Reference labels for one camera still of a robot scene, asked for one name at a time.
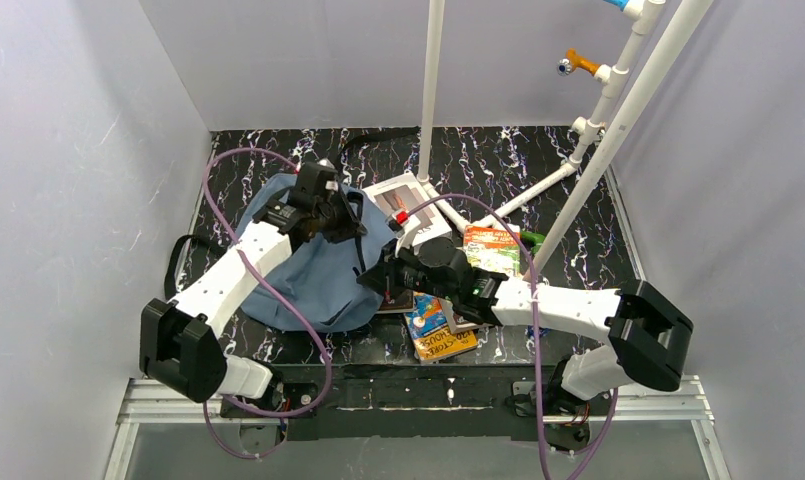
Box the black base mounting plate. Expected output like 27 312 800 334
203 360 682 444

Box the orange blue pipe valve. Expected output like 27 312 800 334
557 48 600 76

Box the white style magazine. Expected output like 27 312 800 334
364 172 452 252

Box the light blue student backpack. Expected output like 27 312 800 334
163 127 420 334

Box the aluminium rail frame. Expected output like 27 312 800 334
104 375 730 479

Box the white pvc pipe frame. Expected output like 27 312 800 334
416 0 716 283

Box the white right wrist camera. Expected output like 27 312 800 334
387 209 433 254

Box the beige paperback book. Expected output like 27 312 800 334
438 298 481 334

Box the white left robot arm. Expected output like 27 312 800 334
139 160 366 403

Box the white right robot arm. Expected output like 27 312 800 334
357 239 694 403

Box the dark three days book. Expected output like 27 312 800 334
377 290 416 315

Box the colourful blue storey book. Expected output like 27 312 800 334
405 293 478 364

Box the orange storey treehouse book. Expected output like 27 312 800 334
462 226 522 278

